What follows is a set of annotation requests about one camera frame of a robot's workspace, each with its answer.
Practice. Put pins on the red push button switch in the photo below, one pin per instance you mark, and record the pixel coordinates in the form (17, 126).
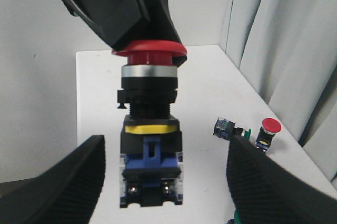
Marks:
(151, 147)

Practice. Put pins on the red push button standing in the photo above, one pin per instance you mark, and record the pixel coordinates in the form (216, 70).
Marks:
(270, 127)

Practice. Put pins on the white pleated curtain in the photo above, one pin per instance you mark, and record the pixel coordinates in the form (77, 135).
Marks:
(286, 49)

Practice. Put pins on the green push button lying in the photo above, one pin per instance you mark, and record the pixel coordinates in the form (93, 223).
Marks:
(226, 129)

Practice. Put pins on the green push button standing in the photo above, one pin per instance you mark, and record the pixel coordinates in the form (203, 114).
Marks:
(235, 220)

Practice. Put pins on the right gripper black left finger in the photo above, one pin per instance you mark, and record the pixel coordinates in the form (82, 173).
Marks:
(66, 193)

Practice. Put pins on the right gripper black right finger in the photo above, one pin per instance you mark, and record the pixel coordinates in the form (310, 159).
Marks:
(264, 192)

